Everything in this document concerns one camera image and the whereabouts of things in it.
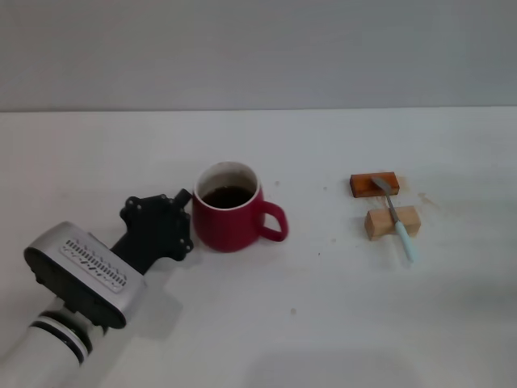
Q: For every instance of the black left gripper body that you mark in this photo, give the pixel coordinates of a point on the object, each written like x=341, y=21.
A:
x=155, y=226

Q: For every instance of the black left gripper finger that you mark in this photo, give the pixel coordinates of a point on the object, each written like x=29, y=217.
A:
x=183, y=196

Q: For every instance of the red ceramic coffee cup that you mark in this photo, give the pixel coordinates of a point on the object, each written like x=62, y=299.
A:
x=226, y=226

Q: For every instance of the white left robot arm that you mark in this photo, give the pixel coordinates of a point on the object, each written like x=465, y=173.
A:
x=44, y=351

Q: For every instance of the dark orange wooden block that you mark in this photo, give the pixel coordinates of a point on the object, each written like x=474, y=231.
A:
x=363, y=186

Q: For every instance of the light arched wooden block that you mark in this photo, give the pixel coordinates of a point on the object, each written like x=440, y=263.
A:
x=379, y=224

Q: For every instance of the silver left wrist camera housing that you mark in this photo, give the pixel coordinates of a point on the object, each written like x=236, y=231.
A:
x=81, y=275

